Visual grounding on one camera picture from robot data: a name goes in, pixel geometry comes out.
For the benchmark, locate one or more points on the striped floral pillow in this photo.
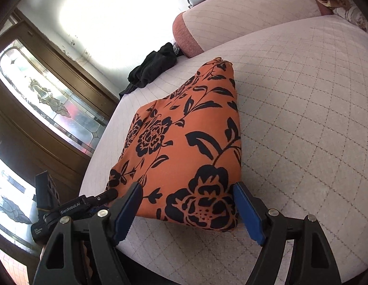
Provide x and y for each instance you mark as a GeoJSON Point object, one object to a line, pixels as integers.
{"type": "Point", "coordinates": [353, 15]}

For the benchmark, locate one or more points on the pink quilted bed mattress cover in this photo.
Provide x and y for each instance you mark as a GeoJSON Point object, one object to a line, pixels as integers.
{"type": "Point", "coordinates": [303, 101]}

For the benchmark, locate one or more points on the brown wooden glass door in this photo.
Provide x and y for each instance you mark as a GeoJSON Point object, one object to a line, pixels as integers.
{"type": "Point", "coordinates": [53, 114]}

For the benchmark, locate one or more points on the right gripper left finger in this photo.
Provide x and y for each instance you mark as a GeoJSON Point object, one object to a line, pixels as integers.
{"type": "Point", "coordinates": [83, 251]}

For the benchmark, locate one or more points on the orange black floral garment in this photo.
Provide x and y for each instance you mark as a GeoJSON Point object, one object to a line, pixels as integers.
{"type": "Point", "coordinates": [185, 151]}

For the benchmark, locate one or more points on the black clothes pile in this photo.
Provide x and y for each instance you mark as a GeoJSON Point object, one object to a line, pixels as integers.
{"type": "Point", "coordinates": [155, 63]}

